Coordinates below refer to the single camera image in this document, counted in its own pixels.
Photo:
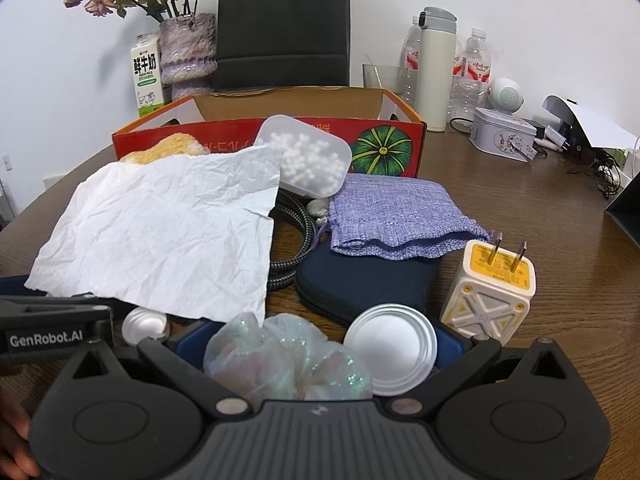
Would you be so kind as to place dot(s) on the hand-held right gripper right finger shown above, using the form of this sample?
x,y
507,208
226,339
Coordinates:
x,y
452,347

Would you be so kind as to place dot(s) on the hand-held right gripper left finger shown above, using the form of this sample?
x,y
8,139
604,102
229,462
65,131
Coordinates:
x,y
192,340

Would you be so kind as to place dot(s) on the round white tin lid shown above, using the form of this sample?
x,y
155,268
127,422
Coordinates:
x,y
390,347

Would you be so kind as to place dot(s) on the yellow white power adapter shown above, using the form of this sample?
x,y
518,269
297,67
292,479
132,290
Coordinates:
x,y
487,295

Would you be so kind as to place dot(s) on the iridescent plastic bag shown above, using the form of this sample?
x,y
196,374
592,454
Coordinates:
x,y
285,360

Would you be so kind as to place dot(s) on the navy zip case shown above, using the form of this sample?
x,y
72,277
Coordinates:
x,y
370,285

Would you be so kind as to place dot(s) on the white paper sheet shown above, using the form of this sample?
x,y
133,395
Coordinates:
x,y
595,127
160,230

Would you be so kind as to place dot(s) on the purple woven pouch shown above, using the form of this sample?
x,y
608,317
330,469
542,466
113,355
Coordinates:
x,y
395,215

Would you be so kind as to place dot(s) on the yellow sponge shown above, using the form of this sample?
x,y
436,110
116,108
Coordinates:
x,y
167,149

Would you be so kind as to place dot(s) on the red cardboard box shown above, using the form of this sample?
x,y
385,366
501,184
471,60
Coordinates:
x,y
390,147

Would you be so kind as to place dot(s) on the clear plastic cotton swab box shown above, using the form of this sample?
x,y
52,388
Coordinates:
x,y
310,157

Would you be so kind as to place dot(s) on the wooden desktop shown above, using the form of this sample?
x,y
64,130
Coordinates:
x,y
555,270

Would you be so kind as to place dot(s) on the person's left hand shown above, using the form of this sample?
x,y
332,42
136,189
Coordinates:
x,y
12,435

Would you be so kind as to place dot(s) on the small round white lid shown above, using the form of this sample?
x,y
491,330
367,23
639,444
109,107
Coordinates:
x,y
142,325

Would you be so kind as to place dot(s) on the crumpled white tissue ball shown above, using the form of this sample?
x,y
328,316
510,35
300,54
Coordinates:
x,y
317,210

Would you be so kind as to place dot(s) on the pale printed tin box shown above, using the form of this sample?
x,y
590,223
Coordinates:
x,y
500,132

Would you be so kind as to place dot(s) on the pink white pen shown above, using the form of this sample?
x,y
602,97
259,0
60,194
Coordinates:
x,y
546,145

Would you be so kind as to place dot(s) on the black desk device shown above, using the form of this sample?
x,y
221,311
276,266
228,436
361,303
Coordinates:
x,y
577,137

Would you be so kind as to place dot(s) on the round white speaker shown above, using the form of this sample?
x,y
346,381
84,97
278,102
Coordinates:
x,y
506,96

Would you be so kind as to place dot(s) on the white paper bag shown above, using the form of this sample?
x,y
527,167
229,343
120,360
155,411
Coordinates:
x,y
631,157

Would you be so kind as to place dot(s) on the white green milk carton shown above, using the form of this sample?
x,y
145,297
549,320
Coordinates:
x,y
147,77

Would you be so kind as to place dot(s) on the cream thermos with grey lid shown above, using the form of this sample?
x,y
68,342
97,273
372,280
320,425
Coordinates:
x,y
434,75

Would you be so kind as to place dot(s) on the clear plastic water bottle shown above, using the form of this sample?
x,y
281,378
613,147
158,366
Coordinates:
x,y
474,75
411,60

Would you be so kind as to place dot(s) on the clear glass cup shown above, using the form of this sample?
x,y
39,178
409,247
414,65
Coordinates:
x,y
387,80

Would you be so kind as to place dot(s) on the purple textured vase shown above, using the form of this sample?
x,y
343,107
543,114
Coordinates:
x,y
189,55

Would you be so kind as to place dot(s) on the black paper bag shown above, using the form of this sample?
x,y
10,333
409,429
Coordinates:
x,y
282,25

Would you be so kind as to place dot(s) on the white wall outlet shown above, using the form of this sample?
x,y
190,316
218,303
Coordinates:
x,y
6,162

